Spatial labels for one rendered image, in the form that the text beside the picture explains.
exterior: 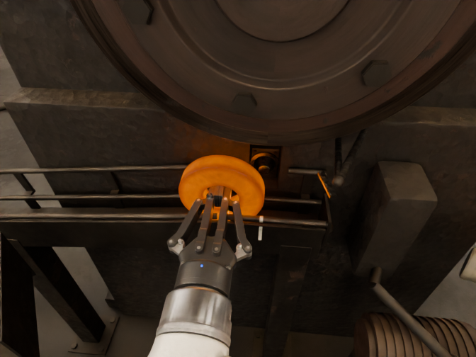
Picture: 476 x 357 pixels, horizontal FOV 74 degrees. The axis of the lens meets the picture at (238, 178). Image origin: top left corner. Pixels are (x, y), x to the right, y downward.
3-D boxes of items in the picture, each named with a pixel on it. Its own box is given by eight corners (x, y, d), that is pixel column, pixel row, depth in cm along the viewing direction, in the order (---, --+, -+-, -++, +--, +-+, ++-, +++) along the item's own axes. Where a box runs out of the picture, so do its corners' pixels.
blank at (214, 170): (171, 154, 54) (166, 168, 52) (261, 151, 52) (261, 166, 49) (192, 212, 65) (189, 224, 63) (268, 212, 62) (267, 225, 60)
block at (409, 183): (343, 236, 73) (374, 154, 56) (379, 239, 72) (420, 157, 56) (351, 278, 65) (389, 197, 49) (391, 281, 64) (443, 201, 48)
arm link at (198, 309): (230, 359, 41) (235, 312, 45) (229, 335, 34) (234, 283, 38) (161, 351, 41) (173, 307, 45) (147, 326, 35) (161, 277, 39)
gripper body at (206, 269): (173, 307, 45) (187, 249, 51) (233, 312, 44) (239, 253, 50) (164, 282, 39) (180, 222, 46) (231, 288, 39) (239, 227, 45)
